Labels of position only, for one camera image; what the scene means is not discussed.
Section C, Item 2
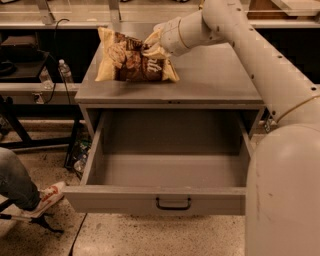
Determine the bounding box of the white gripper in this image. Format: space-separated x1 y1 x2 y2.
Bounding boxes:
142 17 189 59

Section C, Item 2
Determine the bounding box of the brown sea salt chip bag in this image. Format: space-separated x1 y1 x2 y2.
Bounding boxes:
96 27 179 82

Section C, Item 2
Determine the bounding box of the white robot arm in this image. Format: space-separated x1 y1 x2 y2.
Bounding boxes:
145 0 320 256

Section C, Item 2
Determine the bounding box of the grey cabinet counter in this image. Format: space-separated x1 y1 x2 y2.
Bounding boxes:
75 44 265 133

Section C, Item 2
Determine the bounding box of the open grey top drawer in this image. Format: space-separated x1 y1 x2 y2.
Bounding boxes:
65 109 251 216

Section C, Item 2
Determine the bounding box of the clear plastic water bottle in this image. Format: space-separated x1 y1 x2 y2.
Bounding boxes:
59 59 74 85

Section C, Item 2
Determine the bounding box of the black side table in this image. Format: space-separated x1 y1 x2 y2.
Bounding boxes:
0 33 84 151

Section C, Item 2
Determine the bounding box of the black crate with items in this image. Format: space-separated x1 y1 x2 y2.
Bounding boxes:
64 123 92 179

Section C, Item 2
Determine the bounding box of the white and red sneaker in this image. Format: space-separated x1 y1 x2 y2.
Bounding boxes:
21 181 66 218

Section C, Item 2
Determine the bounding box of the person's leg in jeans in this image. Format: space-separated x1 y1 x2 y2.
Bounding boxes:
0 148 40 211

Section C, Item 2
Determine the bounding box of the black chair base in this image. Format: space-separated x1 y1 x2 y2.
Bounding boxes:
0 199 64 234

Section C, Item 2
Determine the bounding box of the black hanging cable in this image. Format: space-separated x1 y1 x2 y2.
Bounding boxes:
36 18 73 105

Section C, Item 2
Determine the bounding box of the black drawer handle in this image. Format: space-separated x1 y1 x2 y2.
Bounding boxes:
155 197 192 211

